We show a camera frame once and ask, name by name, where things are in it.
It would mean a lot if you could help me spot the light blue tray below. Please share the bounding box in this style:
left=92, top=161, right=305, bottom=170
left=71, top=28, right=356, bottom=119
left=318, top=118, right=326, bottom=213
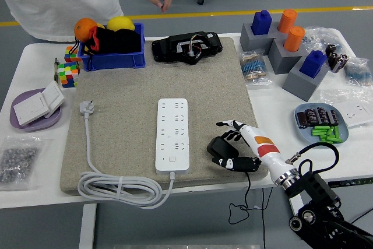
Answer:
left=294, top=102, right=350, bottom=149

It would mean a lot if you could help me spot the black plug adapter with cord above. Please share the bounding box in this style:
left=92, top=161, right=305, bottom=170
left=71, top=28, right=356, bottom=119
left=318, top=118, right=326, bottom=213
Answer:
left=206, top=137, right=266, bottom=226

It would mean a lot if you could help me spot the bundle of dark capacitors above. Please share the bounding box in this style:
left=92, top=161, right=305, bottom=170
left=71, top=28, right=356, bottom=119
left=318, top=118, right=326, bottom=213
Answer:
left=325, top=44, right=350, bottom=74

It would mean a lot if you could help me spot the small colourful puzzle cube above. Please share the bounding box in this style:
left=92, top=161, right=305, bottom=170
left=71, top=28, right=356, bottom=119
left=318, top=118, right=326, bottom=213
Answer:
left=64, top=45, right=82, bottom=63

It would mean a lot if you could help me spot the white power cord with plug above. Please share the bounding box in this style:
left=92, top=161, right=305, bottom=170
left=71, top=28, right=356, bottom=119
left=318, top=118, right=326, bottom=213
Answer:
left=77, top=100, right=175, bottom=210

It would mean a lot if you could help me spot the black device with coloured wires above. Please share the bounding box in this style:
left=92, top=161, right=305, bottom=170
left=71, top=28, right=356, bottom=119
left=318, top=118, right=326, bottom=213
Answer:
left=151, top=31, right=224, bottom=65

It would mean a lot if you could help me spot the white power strip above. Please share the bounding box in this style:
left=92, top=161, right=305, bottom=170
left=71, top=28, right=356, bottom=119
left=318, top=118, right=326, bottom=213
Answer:
left=154, top=98, right=191, bottom=175

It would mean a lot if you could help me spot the white wall switch panel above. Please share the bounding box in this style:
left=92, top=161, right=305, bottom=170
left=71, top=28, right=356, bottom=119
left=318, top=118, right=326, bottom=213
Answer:
left=39, top=80, right=65, bottom=119
left=13, top=93, right=50, bottom=127

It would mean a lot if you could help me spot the grey-brown mat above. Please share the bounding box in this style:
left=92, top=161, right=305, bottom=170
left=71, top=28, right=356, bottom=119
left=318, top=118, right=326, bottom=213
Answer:
left=59, top=37, right=269, bottom=196

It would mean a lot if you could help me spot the clear bag of metal nuts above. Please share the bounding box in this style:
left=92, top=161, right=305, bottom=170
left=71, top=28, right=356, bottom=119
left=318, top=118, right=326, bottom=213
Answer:
left=0, top=135, right=49, bottom=191

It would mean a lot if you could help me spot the thin black hanging cable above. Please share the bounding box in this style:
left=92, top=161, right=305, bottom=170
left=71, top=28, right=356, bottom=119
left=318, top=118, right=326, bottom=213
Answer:
left=261, top=187, right=268, bottom=249

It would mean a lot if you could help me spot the blue square peg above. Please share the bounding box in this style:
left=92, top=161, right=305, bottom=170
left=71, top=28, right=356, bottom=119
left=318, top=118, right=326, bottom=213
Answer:
left=299, top=50, right=328, bottom=79
left=251, top=9, right=273, bottom=36

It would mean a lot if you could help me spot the clear bag of blue resistors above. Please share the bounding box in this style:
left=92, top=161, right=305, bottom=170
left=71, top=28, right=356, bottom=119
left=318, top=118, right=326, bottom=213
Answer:
left=343, top=56, right=373, bottom=88

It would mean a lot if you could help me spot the heap of green batteries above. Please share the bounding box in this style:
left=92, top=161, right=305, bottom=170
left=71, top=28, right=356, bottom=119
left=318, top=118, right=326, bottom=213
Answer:
left=311, top=125, right=342, bottom=145

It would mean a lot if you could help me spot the white socket panel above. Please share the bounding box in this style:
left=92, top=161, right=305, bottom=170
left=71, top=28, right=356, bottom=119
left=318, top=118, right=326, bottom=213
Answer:
left=339, top=103, right=373, bottom=129

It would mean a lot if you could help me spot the black red drawstring pouch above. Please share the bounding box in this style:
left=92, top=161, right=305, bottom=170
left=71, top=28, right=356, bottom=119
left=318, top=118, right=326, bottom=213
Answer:
left=74, top=26, right=142, bottom=71

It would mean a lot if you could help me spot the black floor cable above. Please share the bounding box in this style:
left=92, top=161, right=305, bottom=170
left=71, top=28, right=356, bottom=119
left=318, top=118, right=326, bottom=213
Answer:
left=348, top=209, right=373, bottom=224

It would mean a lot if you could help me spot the large yellow lemon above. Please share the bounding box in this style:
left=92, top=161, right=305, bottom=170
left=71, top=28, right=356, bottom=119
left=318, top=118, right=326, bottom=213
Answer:
left=106, top=16, right=136, bottom=31

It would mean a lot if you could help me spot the orange cylinder peg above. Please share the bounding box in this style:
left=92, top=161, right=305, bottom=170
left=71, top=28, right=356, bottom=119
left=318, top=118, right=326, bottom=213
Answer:
left=283, top=26, right=306, bottom=52
left=277, top=9, right=298, bottom=34

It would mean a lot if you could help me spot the black table control panel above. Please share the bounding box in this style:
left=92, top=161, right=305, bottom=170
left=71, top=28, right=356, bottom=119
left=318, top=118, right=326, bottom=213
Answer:
left=328, top=177, right=373, bottom=188

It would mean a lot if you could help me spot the orange fruit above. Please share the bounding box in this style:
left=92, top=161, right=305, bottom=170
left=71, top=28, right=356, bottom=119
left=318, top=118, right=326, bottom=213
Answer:
left=73, top=17, right=98, bottom=43

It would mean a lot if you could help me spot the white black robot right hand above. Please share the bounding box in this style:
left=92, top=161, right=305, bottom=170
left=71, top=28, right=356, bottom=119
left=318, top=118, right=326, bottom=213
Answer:
left=212, top=119, right=295, bottom=185

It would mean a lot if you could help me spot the clear bag of taped resistors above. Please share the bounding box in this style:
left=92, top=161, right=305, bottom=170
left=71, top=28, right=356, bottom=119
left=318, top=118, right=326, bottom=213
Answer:
left=238, top=50, right=273, bottom=86

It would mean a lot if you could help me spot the large colourful puzzle cube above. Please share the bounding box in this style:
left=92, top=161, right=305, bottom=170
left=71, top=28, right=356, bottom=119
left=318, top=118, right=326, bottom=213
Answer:
left=57, top=61, right=81, bottom=89

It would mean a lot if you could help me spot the crumpled clear plastic bag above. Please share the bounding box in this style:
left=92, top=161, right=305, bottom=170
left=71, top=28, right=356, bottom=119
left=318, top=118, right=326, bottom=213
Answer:
left=302, top=26, right=347, bottom=57

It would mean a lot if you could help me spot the blue plastic bin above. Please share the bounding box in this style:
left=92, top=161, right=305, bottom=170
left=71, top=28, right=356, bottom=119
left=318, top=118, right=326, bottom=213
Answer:
left=78, top=22, right=146, bottom=72

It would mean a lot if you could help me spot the purple tray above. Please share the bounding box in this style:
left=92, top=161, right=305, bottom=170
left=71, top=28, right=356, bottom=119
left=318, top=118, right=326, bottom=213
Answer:
left=9, top=87, right=64, bottom=132

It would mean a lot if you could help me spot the white table leg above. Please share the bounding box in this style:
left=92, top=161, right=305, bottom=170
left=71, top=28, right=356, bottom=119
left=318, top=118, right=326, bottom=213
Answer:
left=285, top=187, right=305, bottom=218
left=78, top=203, right=97, bottom=249

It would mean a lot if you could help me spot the grey block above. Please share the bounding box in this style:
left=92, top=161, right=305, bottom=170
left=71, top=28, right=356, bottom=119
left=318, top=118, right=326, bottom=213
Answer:
left=281, top=56, right=330, bottom=103
left=267, top=37, right=308, bottom=75
left=240, top=22, right=282, bottom=56

